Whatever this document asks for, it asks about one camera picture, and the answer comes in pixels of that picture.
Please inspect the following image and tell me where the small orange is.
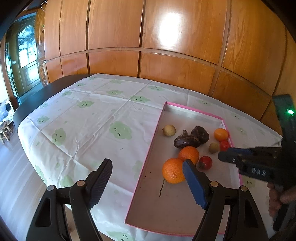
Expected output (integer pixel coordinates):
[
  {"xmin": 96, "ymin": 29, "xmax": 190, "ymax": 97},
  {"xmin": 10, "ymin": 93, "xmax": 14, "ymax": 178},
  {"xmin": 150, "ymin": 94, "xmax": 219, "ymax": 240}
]
[{"xmin": 214, "ymin": 128, "xmax": 229, "ymax": 142}]

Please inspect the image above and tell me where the wooden panel cabinet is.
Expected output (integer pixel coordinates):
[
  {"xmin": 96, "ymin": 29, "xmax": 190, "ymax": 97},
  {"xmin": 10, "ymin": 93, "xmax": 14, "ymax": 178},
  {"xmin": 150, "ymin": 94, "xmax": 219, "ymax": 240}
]
[{"xmin": 36, "ymin": 1, "xmax": 295, "ymax": 132}]

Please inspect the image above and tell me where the small wooden stool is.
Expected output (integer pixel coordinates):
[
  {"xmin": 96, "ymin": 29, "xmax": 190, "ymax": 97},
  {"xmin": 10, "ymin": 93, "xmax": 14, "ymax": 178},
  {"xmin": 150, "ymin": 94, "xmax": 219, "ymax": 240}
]
[{"xmin": 0, "ymin": 120, "xmax": 13, "ymax": 144}]

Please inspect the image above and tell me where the person's right hand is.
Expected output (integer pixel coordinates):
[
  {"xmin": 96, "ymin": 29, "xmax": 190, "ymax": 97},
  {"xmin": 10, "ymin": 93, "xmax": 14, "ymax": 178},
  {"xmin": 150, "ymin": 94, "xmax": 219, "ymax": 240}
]
[{"xmin": 267, "ymin": 183, "xmax": 296, "ymax": 217}]

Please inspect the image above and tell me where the small red fruit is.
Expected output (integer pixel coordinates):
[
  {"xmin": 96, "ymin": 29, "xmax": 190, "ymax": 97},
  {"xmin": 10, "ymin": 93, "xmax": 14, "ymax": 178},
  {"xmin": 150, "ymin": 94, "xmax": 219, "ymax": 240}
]
[
  {"xmin": 198, "ymin": 156, "xmax": 213, "ymax": 171},
  {"xmin": 220, "ymin": 140, "xmax": 231, "ymax": 152}
]

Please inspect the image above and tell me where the dark brown wrinkled fruit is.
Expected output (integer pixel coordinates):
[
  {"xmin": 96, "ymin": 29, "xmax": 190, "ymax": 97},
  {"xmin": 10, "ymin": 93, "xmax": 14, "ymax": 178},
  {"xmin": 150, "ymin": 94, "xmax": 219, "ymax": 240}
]
[{"xmin": 174, "ymin": 130, "xmax": 201, "ymax": 149}]

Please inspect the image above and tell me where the wooden glass door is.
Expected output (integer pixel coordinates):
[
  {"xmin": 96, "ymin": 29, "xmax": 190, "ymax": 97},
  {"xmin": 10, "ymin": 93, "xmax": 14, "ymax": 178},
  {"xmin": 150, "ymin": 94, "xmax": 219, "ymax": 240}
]
[{"xmin": 4, "ymin": 13, "xmax": 40, "ymax": 98}]

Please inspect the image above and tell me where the white tablecloth with green clouds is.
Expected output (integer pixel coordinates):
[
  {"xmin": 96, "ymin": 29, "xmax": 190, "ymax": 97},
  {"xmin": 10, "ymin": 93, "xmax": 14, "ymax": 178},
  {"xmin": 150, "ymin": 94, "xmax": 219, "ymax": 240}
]
[{"xmin": 18, "ymin": 74, "xmax": 281, "ymax": 240}]

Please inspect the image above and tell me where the small tan round fruit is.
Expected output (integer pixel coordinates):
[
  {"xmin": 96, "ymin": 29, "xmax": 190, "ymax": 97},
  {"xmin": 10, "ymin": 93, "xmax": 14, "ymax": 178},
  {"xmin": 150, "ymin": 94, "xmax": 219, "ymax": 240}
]
[{"xmin": 163, "ymin": 125, "xmax": 176, "ymax": 137}]

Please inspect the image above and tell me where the pink-rimmed white tray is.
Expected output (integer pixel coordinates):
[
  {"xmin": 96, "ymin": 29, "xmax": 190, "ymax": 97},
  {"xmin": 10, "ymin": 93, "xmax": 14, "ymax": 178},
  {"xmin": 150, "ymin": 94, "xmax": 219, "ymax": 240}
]
[{"xmin": 125, "ymin": 102, "xmax": 241, "ymax": 237}]

